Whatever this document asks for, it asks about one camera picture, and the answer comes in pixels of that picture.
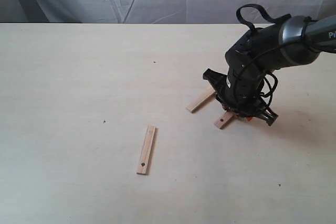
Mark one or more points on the wood strip with holes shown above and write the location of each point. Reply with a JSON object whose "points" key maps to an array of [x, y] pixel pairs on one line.
{"points": [[147, 150], [224, 119]]}

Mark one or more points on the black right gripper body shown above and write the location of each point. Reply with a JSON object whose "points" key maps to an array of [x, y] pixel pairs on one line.
{"points": [[243, 96]]}

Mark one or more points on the plain pale wood strip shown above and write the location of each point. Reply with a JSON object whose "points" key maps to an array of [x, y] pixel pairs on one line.
{"points": [[201, 100]]}

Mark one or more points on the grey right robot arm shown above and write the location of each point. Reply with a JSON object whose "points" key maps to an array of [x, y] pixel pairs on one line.
{"points": [[296, 41]]}

